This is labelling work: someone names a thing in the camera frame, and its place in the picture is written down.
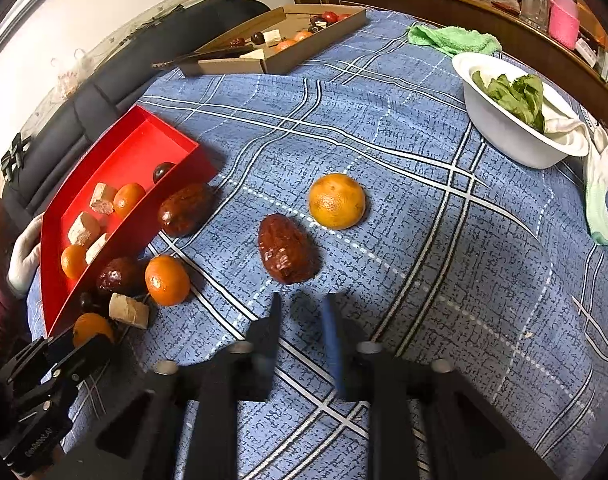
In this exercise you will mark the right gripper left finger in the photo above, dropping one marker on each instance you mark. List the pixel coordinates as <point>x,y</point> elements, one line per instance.
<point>182,420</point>

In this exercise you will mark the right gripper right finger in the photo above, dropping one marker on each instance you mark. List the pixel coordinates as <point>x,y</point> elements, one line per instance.
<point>466,436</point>

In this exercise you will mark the small orange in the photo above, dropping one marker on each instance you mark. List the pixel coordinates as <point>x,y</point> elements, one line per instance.
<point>127,198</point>
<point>73,261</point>

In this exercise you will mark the large orange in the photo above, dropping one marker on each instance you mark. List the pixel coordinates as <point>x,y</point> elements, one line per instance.
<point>167,281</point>

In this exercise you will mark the dark plum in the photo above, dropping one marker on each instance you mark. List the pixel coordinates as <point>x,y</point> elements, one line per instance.
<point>161,170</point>

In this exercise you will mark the white gloved left hand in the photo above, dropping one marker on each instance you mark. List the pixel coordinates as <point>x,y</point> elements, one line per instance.
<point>24,259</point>

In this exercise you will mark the dark red date near tray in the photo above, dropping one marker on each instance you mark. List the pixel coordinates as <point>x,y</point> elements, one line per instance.
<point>124,276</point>

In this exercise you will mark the small beige cube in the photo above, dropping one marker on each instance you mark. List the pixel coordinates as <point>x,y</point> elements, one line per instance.
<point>95,248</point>

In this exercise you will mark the beige cube in tray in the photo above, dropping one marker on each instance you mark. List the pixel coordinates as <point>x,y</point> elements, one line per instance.
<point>84,230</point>

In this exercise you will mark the wrinkled red date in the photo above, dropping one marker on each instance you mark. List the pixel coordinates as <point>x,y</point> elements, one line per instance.
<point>285,250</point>

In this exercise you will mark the smooth red date by tray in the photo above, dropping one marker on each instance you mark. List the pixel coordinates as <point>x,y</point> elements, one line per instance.
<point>184,212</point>

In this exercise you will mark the black sofa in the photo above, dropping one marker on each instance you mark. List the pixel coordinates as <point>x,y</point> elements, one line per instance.
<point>108,93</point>

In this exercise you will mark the yellowish orange on table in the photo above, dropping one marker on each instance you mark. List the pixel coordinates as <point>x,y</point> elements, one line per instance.
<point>337,201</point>

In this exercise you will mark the red tray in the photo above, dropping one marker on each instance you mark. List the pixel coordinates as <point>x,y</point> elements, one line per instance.
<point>128,152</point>

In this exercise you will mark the blue plaid tablecloth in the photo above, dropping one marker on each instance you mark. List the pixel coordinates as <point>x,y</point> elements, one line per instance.
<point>461,254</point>

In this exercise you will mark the white bowl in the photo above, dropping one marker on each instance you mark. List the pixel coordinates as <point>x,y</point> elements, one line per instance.
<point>504,131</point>

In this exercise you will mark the white cloth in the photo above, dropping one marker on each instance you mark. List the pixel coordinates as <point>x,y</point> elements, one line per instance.
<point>591,169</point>

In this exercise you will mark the green lettuce leaves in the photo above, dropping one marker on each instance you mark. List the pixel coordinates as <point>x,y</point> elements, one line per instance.
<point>522,97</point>

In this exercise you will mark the knife on box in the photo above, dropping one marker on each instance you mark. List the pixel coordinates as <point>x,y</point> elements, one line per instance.
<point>217,54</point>

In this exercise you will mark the green cloth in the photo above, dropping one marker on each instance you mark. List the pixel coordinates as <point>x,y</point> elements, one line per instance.
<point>452,40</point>

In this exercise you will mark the cardboard box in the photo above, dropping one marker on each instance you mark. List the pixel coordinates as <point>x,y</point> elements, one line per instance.
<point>282,38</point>

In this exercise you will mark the wooden sideboard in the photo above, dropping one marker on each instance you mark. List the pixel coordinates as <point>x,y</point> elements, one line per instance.
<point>520,40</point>

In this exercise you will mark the pink cup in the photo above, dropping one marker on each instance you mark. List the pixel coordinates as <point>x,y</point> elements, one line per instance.
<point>564,24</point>

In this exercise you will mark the clear glass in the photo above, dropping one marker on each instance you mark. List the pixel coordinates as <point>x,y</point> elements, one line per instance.
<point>535,13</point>

